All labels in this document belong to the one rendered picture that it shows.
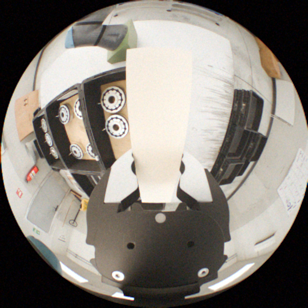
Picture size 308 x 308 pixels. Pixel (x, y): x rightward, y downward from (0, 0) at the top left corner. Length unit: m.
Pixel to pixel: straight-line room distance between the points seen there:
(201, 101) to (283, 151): 2.60
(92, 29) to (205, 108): 0.64
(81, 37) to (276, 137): 3.16
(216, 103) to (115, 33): 0.60
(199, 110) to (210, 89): 0.15
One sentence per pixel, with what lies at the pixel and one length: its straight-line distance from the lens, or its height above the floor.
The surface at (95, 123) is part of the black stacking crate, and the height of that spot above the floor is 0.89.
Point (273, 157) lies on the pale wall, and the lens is 2.97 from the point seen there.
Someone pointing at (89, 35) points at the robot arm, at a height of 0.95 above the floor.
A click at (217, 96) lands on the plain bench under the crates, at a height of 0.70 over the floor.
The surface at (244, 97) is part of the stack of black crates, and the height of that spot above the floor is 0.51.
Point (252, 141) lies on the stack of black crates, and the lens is 1.45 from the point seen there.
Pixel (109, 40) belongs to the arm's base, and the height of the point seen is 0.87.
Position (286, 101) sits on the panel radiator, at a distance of 2.95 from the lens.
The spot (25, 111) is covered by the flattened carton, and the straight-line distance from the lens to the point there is 3.11.
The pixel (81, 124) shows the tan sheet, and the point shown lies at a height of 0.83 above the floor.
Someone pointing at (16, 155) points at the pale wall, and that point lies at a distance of 3.17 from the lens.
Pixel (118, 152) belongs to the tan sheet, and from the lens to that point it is 0.47.
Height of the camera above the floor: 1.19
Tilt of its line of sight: 57 degrees down
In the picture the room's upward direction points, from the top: 180 degrees counter-clockwise
